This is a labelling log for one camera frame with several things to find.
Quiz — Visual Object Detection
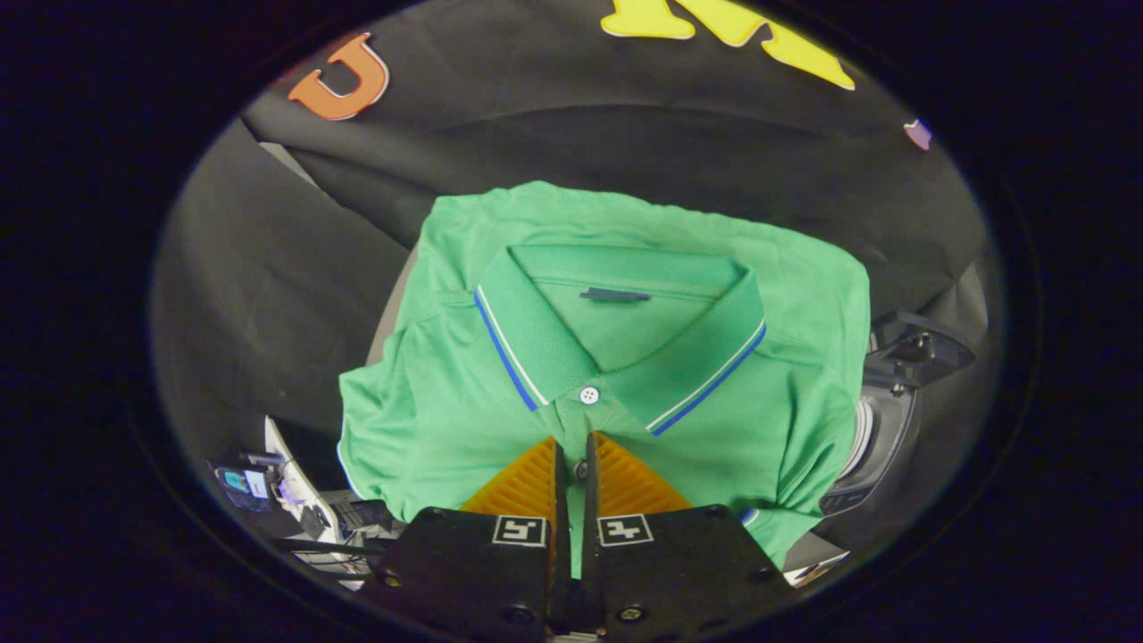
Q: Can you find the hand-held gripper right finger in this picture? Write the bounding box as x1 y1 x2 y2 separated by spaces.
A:
580 431 796 642

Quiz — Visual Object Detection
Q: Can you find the grey washing machine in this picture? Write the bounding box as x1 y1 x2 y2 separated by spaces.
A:
817 384 922 521

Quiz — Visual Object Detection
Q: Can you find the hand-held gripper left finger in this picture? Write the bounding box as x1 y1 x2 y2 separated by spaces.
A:
362 436 572 643

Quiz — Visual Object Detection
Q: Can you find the white panel device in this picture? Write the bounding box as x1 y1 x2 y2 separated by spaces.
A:
263 415 335 542

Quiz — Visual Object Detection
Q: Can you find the green polo shirt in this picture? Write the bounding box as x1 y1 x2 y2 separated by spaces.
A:
338 180 872 572

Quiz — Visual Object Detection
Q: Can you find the black backdrop cloth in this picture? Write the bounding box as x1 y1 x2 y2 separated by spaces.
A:
150 0 1005 501

